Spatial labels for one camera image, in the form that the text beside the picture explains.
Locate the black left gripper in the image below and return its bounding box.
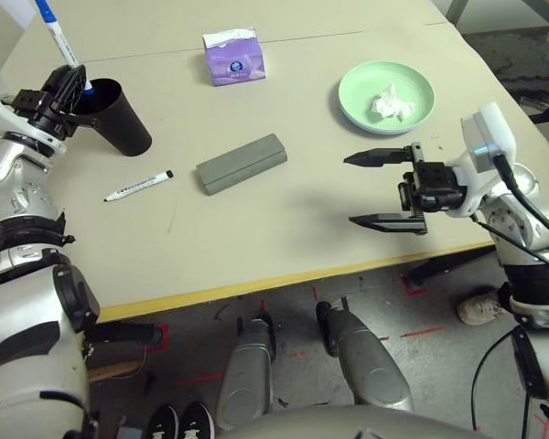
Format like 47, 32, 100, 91
13, 66, 89, 138

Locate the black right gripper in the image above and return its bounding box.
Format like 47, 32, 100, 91
342, 143, 468, 236

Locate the blue-capped whiteboard marker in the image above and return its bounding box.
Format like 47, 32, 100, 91
34, 0, 95, 95

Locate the white tissue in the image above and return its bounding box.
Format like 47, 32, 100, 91
370, 82, 416, 123

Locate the light green plate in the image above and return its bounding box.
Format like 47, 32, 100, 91
338, 61, 436, 134

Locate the black-capped whiteboard marker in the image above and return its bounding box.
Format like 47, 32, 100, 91
103, 169, 175, 203

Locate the grey glasses case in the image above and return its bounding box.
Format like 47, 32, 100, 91
195, 133, 287, 198

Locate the black plastic cup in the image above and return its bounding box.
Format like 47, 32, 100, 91
75, 78, 153, 157

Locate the black table leg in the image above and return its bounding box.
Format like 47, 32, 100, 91
409, 249, 498, 285
89, 322, 164, 345

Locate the white bystander sneaker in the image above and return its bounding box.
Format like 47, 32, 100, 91
456, 287, 509, 326

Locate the purple tissue pack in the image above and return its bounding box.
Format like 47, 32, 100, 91
201, 27, 266, 88

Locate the silver robot right leg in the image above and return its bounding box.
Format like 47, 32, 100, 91
315, 299, 415, 412

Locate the silver robot leg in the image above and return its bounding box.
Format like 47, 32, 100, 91
315, 299, 415, 412
217, 315, 278, 431

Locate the silver robot left leg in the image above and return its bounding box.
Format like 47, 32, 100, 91
217, 315, 278, 431

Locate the grey robot torso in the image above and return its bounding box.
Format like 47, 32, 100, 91
219, 404, 481, 439

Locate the wooden stick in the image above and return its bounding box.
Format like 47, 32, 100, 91
89, 359, 145, 381

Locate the black white-laced sneaker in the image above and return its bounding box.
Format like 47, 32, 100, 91
178, 401, 216, 439
145, 404, 179, 439

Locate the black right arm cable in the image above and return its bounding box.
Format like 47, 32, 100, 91
473, 153, 549, 275

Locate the thin black hanging cable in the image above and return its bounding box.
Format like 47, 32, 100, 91
470, 327, 532, 434

